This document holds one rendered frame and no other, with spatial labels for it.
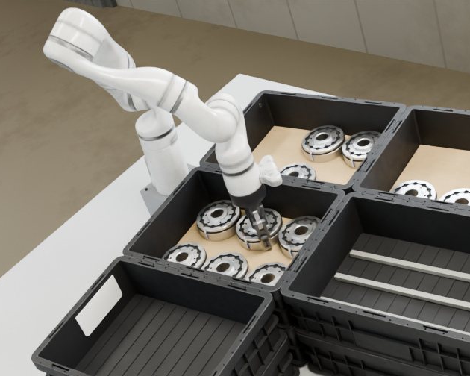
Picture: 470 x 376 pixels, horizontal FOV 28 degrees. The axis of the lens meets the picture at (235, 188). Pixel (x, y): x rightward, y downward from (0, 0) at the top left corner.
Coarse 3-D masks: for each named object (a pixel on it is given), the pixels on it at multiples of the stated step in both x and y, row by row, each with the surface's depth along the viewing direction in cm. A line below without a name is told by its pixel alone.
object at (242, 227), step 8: (264, 208) 206; (272, 216) 203; (280, 216) 202; (240, 224) 204; (272, 224) 201; (280, 224) 200; (240, 232) 202; (248, 232) 201; (256, 232) 200; (272, 232) 199; (248, 240) 199; (256, 240) 199
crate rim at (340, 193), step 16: (192, 176) 212; (176, 192) 208; (320, 192) 194; (336, 192) 192; (160, 208) 205; (320, 224) 186; (128, 256) 196; (144, 256) 194; (192, 272) 186; (208, 272) 184; (288, 272) 178; (256, 288) 177; (272, 288) 176
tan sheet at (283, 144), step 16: (272, 128) 234; (288, 128) 232; (272, 144) 229; (288, 144) 227; (256, 160) 226; (288, 160) 222; (304, 160) 220; (336, 160) 217; (320, 176) 214; (336, 176) 212
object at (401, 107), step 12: (288, 96) 226; (300, 96) 223; (312, 96) 222; (324, 96) 220; (396, 108) 209; (396, 120) 205; (384, 132) 203; (204, 156) 216; (372, 156) 198; (216, 168) 211; (360, 168) 196; (288, 180) 200; (300, 180) 199; (312, 180) 197; (348, 192) 193
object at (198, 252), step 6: (174, 246) 205; (180, 246) 204; (186, 246) 204; (192, 246) 203; (198, 246) 202; (168, 252) 204; (174, 252) 203; (192, 252) 201; (198, 252) 201; (204, 252) 200; (162, 258) 203; (168, 258) 203; (192, 258) 200; (198, 258) 200; (204, 258) 199; (192, 264) 199; (198, 264) 198
